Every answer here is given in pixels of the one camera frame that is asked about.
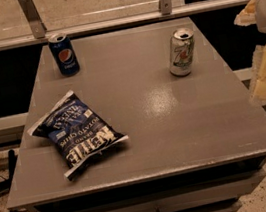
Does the silver 7up can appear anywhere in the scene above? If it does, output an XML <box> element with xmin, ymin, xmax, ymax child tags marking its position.
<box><xmin>169</xmin><ymin>27</ymin><xmax>195</xmax><ymax>77</ymax></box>

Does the blue pepsi can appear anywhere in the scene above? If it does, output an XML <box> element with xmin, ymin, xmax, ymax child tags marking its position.
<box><xmin>48</xmin><ymin>33</ymin><xmax>80</xmax><ymax>76</ymax></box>

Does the grey table drawer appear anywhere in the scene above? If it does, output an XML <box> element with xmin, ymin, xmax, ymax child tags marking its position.
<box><xmin>76</xmin><ymin>169</ymin><xmax>266</xmax><ymax>212</ymax></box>

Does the black stand leg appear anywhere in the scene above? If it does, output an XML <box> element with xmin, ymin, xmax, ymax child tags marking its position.
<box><xmin>0</xmin><ymin>149</ymin><xmax>18</xmax><ymax>212</ymax></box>

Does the blue kettle chips bag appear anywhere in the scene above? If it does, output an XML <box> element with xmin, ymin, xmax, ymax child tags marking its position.
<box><xmin>28</xmin><ymin>90</ymin><xmax>129</xmax><ymax>180</ymax></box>

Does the left metal railing post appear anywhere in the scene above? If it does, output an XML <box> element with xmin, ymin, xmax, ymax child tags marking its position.
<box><xmin>18</xmin><ymin>0</ymin><xmax>47</xmax><ymax>39</ymax></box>

